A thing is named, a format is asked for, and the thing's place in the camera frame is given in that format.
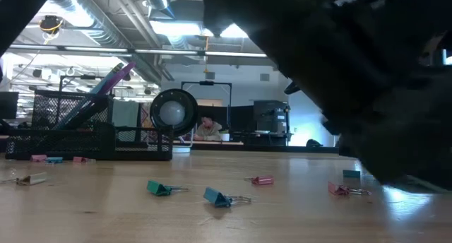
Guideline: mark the blue binder clip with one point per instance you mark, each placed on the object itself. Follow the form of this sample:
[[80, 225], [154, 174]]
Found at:
[[351, 173], [54, 160], [215, 197]]

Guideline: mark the teal binder clip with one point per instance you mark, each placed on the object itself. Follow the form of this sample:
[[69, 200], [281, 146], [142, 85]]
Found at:
[[157, 188]]

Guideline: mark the black pen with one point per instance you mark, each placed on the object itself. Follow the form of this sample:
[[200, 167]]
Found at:
[[90, 112]]

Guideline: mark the black mesh desk organizer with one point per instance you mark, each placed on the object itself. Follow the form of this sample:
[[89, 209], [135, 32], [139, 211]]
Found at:
[[53, 144]]

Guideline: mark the beige binder clip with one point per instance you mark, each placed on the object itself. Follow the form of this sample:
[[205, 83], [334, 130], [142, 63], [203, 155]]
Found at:
[[35, 178]]

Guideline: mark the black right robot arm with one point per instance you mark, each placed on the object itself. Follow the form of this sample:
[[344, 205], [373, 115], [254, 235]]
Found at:
[[300, 31]]

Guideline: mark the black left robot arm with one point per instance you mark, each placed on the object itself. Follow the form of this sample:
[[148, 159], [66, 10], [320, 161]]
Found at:
[[14, 6]]

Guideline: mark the dark dome object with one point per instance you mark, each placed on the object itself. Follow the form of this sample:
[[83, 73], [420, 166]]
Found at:
[[313, 143]]

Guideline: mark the black equipment cabinet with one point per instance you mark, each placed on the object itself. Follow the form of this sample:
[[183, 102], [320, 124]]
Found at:
[[270, 119]]

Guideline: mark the white cup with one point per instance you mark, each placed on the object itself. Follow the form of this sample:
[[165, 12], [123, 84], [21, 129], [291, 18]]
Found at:
[[225, 136]]

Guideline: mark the person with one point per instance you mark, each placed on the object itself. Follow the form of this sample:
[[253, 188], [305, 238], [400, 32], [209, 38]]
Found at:
[[208, 130]]

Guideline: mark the long linear ceiling lamp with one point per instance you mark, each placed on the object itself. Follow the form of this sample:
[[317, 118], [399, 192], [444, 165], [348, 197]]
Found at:
[[169, 52]]

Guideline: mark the pale green panel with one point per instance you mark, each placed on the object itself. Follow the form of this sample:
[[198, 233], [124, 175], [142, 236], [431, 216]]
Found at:
[[125, 112]]

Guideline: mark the dark flat screen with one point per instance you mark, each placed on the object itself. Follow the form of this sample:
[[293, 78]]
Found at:
[[8, 105]]

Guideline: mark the black aluminium table frame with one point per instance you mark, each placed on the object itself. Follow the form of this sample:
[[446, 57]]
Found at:
[[265, 148]]

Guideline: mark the black gantry frame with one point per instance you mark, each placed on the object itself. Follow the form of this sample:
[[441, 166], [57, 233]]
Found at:
[[206, 83]]

